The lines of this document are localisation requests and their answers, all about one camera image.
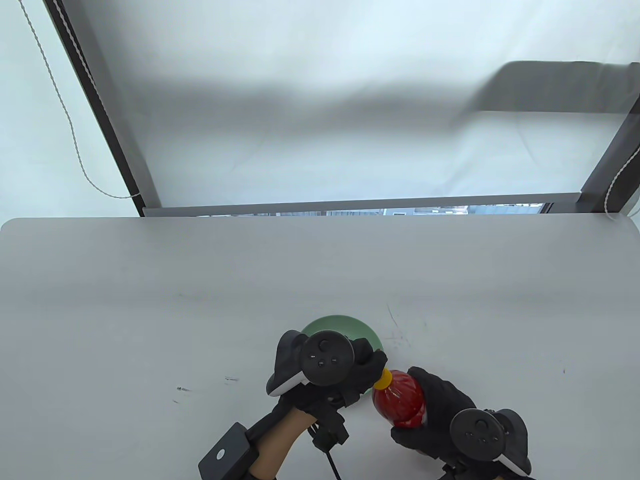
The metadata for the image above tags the person's left hand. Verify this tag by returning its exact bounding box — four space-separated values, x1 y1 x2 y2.
272 337 388 417

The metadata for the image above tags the person's right hand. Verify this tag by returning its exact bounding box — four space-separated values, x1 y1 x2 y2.
390 366 479 461

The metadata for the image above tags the black white hand controller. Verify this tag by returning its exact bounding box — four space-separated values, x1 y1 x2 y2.
449 408 532 477
265 330 357 398

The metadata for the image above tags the red ketchup bottle yellow cap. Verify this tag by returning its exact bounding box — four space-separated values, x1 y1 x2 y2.
371 367 427 430

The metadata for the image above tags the green plate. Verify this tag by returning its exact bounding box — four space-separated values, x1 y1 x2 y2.
300 314 385 408

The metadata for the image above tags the person's left forearm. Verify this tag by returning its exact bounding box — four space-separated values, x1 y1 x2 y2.
247 405 321 480

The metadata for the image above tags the small black left glove connector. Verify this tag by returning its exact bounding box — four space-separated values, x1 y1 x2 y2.
311 404 351 449

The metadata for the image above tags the white roller blind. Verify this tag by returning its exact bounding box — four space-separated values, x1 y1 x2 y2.
64 0 640 209

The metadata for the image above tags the grey blind bottom rail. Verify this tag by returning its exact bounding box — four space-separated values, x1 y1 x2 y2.
143 192 580 218

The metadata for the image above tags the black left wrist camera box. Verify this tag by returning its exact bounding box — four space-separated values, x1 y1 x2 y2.
198 422 260 480

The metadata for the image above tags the white blind cord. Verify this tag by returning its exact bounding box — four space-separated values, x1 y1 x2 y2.
16 0 141 200
603 145 640 221

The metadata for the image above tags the dark window frame post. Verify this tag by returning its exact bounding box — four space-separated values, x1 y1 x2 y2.
580 95 640 215
44 0 162 217

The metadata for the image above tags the white beaded blind chain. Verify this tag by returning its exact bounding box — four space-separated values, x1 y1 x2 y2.
56 0 142 198

